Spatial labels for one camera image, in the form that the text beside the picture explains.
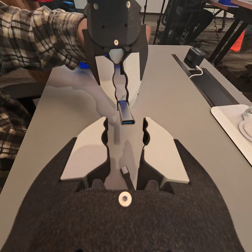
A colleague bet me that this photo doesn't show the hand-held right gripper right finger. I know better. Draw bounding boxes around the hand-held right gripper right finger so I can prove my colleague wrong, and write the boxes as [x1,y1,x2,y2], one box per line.
[137,117,190,188]

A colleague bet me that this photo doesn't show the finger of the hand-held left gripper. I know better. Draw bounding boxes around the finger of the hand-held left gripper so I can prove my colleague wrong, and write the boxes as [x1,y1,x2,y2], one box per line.
[95,55,119,111]
[120,52,142,108]

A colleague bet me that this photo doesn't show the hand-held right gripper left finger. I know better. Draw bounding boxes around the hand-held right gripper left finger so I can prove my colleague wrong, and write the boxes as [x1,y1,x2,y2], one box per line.
[60,117,111,186]

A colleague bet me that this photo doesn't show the short black usb cable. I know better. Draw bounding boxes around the short black usb cable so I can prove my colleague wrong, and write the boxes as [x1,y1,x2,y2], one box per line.
[120,166,136,191]

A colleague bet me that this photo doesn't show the grey usb socket adapter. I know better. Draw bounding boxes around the grey usb socket adapter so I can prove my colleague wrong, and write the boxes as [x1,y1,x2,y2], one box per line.
[117,100,136,126]

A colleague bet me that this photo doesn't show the person's left forearm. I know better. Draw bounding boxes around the person's left forearm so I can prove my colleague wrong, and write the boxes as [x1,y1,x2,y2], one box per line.
[0,2,87,71]

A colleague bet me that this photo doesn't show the person's left hand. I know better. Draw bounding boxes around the person's left hand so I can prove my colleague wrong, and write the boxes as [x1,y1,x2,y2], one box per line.
[77,18,88,58]

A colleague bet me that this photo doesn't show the black charger block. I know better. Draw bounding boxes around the black charger block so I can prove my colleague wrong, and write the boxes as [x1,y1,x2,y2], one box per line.
[184,47,206,68]

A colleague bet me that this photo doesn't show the black office chair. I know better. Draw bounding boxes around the black office chair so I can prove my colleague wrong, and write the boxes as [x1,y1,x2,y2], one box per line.
[157,0,215,46]

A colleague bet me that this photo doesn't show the person's plaid shirt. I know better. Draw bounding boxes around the person's plaid shirt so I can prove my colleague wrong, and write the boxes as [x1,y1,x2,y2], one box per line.
[0,89,33,161]

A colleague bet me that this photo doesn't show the red plastic object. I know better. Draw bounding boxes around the red plastic object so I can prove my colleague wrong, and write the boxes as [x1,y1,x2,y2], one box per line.
[230,30,246,52]

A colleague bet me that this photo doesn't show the wooden table with black legs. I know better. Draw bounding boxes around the wooden table with black legs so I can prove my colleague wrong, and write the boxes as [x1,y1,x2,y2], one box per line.
[204,0,252,65]

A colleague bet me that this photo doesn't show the white charging cable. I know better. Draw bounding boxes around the white charging cable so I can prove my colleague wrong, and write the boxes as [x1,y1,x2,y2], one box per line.
[189,66,203,79]

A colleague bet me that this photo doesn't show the black table cable channel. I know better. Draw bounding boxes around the black table cable channel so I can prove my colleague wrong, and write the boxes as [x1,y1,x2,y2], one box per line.
[171,54,240,107]

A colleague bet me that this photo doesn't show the black coiled cable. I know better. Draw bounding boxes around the black coiled cable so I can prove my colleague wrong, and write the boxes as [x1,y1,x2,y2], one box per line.
[213,11,221,43]

